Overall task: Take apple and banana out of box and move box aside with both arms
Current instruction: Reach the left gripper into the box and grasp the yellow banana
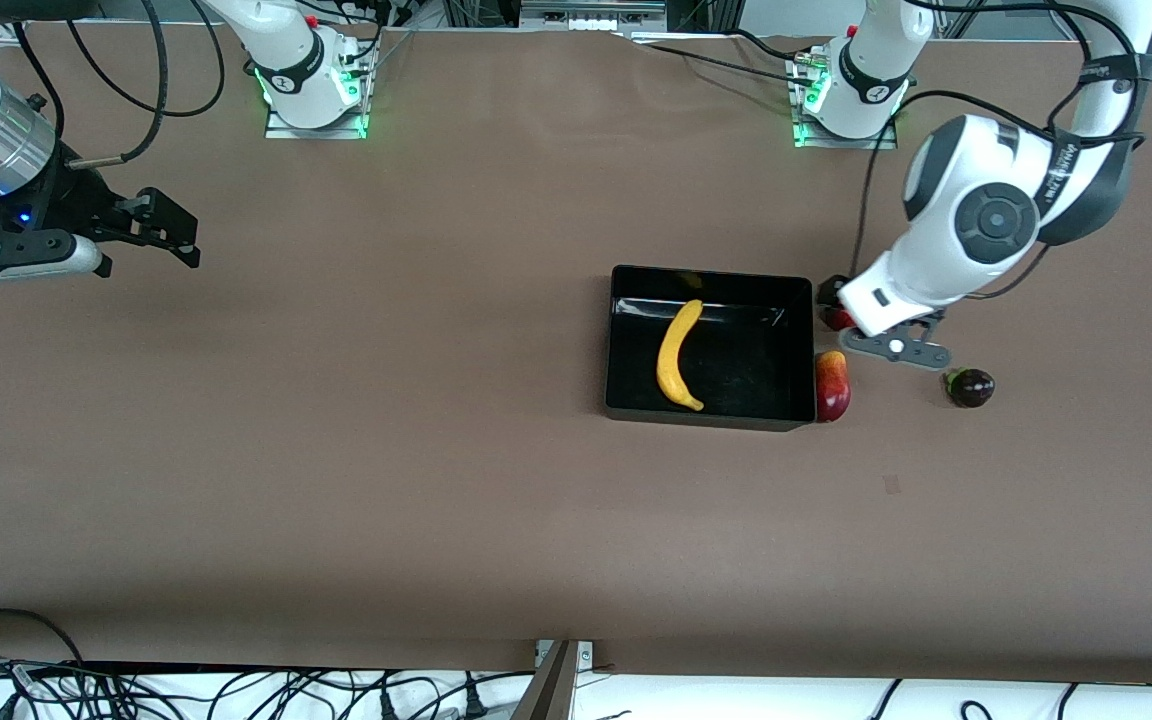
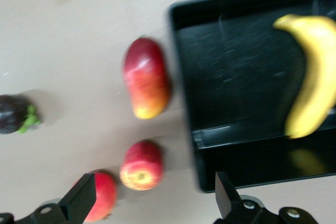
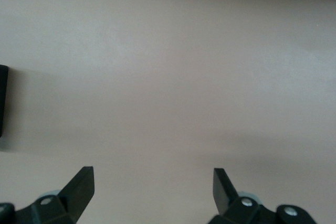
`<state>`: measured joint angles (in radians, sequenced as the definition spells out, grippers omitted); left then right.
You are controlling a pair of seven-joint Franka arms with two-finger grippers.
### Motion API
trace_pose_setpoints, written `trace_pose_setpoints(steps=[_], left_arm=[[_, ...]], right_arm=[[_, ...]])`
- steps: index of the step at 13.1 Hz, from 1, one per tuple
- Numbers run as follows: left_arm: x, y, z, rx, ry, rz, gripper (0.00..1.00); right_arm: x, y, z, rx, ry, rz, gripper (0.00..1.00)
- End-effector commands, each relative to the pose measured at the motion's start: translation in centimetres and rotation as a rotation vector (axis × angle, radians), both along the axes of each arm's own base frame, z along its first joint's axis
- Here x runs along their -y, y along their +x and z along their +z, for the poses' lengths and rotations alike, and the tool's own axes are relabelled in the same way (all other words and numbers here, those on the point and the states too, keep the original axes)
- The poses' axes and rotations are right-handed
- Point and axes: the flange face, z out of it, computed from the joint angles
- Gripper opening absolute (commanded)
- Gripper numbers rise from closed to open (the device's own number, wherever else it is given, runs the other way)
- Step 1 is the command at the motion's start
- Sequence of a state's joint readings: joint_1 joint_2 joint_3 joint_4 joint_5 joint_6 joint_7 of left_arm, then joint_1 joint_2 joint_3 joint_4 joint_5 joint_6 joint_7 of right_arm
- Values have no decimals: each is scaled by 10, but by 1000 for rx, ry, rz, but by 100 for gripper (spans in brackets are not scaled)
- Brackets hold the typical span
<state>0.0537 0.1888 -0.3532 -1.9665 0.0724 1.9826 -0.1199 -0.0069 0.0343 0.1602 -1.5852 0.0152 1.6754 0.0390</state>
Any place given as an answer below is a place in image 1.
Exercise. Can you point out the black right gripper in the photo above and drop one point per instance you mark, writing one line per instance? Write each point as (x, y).
(73, 205)

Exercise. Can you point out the yellow banana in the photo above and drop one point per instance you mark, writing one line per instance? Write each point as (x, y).
(673, 360)

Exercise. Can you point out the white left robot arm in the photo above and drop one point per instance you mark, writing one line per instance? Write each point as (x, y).
(986, 215)

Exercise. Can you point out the black rectangular plastic box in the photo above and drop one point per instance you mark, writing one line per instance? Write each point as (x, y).
(736, 360)

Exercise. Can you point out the red striped apple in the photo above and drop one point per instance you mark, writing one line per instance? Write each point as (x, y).
(836, 320)

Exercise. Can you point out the dark purple eggplant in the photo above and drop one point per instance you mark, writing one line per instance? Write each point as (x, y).
(971, 388)

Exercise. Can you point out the red yellow mango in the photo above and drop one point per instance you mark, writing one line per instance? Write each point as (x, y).
(833, 390)

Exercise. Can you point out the grey power strip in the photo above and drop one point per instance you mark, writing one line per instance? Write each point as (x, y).
(591, 20)

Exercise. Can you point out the grey diagonal bar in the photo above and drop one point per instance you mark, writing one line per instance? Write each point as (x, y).
(551, 690)

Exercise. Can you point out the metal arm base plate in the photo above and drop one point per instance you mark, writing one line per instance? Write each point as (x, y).
(876, 142)
(278, 130)

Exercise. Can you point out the metal clamp bracket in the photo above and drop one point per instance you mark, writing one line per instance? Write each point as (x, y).
(586, 655)

